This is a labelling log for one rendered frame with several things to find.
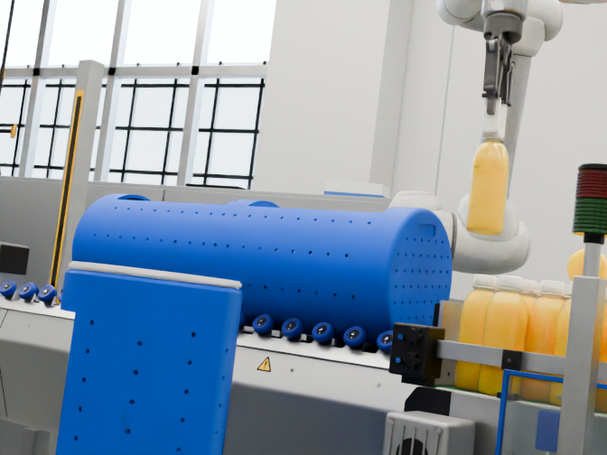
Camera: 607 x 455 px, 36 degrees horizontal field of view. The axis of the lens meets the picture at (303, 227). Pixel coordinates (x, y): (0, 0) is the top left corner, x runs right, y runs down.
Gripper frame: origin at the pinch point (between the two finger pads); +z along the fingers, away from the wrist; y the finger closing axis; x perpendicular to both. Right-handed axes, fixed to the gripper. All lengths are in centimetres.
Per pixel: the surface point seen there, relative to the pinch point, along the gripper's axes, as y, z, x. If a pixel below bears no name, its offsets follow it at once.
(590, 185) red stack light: 40, 22, 27
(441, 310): 1.0, 37.9, -6.8
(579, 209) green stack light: 40, 25, 26
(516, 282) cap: 15.8, 33.3, 11.1
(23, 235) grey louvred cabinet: -148, 7, -262
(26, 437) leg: -9, 77, -114
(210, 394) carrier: 50, 57, -25
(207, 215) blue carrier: 1, 21, -63
